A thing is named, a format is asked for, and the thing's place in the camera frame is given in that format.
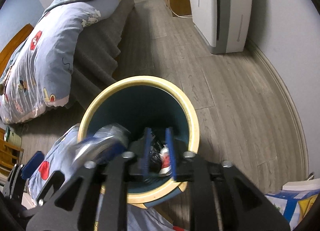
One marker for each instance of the black plastic bag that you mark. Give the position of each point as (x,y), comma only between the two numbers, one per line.
(156,154)

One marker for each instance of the blue cartoon printed blanket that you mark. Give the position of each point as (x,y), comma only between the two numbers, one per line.
(50,53)

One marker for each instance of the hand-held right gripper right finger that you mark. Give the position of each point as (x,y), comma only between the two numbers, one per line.
(170,153)

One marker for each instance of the red and white wrapper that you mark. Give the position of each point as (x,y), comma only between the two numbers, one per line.
(165,162)

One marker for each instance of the grey bed sheet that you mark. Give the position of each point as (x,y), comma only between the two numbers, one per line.
(100,53)

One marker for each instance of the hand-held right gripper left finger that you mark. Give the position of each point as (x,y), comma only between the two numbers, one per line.
(147,151)

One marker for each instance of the crinkled silver blue plastic packet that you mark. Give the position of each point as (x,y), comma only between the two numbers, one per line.
(100,143)

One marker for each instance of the printed cardboard box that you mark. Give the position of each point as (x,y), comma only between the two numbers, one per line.
(297,203)

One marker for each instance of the white air purifier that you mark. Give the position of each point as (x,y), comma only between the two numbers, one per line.
(212,8)

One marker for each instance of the wooden chair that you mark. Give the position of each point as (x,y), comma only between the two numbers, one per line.
(8,156)

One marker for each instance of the pale green box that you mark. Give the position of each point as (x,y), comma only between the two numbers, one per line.
(13,137)

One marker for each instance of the wooden headboard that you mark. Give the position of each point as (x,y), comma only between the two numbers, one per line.
(15,43)

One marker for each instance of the blue cartoon cloth table cover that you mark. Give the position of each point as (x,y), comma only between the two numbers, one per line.
(57,161)

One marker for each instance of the blue bin with yellow rim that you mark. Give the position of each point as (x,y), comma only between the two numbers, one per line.
(140,101)

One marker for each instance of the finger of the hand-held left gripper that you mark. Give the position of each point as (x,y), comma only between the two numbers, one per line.
(32,164)

